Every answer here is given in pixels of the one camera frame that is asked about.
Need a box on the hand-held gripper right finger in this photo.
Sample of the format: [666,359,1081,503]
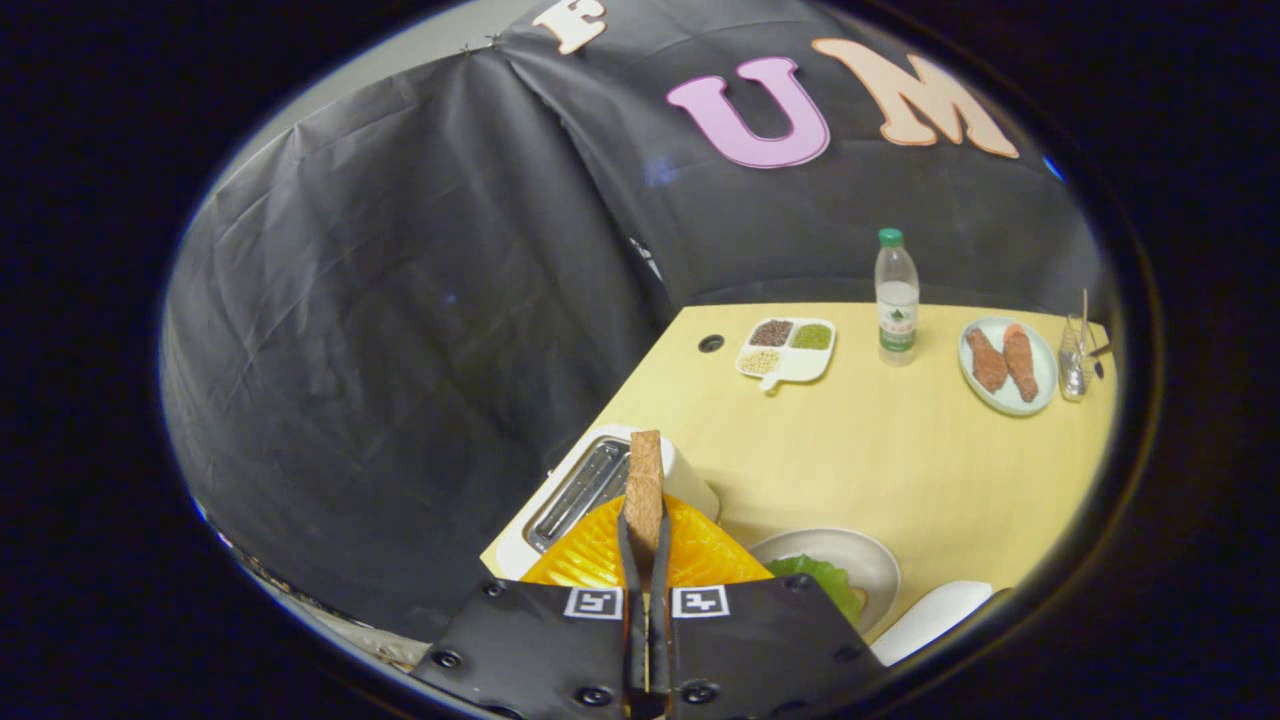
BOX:
[648,495,887,720]

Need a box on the pale round plate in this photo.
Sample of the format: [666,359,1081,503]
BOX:
[958,317,1059,417]

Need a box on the white rounded object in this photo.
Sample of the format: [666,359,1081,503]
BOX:
[870,581,995,667]

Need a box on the clear plastic water bottle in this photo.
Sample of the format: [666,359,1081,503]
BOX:
[875,228,921,367]

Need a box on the brown meat piece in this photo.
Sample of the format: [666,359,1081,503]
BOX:
[966,328,1010,393]
[1003,323,1041,403]

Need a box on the brown toast slice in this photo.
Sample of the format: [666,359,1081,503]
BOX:
[622,430,667,586]

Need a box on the clear glass cup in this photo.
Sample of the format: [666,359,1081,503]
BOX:
[1058,315,1094,403]

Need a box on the white compartment dish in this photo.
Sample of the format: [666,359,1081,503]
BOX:
[736,317,837,393]

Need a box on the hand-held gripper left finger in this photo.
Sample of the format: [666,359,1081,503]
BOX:
[412,495,649,720]

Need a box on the white toaster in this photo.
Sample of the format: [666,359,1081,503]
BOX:
[497,424,721,581]

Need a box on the black backdrop cloth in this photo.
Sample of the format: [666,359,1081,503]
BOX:
[160,0,1113,643]

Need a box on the green lettuce leaf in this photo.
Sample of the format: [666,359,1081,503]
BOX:
[768,555,867,627]

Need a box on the white bowl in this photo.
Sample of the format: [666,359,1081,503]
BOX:
[748,528,902,637]

